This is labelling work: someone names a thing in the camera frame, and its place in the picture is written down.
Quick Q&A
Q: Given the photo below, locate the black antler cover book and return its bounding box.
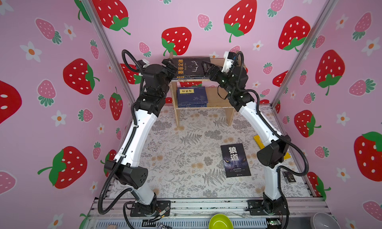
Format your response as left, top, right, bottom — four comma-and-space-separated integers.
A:
173, 57, 210, 79

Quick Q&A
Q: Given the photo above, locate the purple-navy book yellow label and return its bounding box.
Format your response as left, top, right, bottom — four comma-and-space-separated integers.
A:
177, 87, 209, 104

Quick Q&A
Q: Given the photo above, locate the blue book yellow label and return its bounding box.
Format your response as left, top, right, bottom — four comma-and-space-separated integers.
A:
178, 104, 207, 108

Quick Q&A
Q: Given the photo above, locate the black wolf cover book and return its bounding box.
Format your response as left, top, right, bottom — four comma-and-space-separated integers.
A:
220, 144, 251, 178

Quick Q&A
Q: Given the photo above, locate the yellow cartoon cover book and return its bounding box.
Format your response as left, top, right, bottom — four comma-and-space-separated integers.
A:
254, 135, 291, 160

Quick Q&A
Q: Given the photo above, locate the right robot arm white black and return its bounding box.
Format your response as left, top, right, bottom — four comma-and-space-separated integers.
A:
202, 51, 309, 215

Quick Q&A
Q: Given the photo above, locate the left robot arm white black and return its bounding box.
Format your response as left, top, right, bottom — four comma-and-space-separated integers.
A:
97, 50, 177, 215

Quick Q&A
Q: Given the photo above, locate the wooden two-tier shelf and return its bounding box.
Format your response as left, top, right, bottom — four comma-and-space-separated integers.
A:
167, 51, 247, 128

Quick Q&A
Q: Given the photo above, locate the small black card box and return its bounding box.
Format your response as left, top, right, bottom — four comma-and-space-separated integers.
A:
283, 171, 296, 184

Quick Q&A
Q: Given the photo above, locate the green bowl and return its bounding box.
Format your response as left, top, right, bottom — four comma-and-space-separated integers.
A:
209, 214, 234, 229

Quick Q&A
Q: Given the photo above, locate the grey bowl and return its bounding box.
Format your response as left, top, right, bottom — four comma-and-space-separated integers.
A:
310, 212, 341, 229

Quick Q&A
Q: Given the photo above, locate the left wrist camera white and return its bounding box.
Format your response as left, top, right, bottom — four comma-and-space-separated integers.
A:
138, 59, 150, 69

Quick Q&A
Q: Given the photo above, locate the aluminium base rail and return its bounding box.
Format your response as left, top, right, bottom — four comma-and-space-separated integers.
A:
80, 197, 332, 229

